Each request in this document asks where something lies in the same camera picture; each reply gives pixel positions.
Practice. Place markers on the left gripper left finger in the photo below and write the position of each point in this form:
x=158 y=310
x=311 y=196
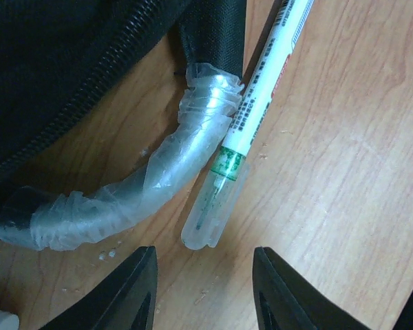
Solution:
x=125 y=299

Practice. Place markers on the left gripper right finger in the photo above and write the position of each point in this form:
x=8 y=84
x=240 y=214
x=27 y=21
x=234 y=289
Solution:
x=284 y=299

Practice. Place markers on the silver white pen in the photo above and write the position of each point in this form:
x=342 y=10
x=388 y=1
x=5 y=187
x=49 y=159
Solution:
x=225 y=179

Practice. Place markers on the black student backpack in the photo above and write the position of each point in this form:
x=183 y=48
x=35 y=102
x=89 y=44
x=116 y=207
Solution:
x=58 y=59

